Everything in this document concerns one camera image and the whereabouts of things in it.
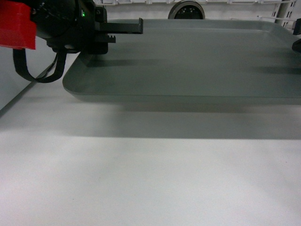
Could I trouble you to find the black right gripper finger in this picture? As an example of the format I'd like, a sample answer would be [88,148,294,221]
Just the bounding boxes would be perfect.
[292,39,301,53]

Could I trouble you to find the black cable loop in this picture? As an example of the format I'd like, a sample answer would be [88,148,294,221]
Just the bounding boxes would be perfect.
[13,48,68,84]

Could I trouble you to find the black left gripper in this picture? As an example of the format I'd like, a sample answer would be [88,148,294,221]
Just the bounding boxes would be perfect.
[29,0,143,54]

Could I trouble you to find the grey rectangular serving tray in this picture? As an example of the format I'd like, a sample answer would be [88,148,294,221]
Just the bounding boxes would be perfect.
[63,19,301,105]

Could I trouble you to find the red wrist camera mount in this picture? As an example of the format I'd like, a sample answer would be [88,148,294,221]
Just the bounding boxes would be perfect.
[0,0,37,49]

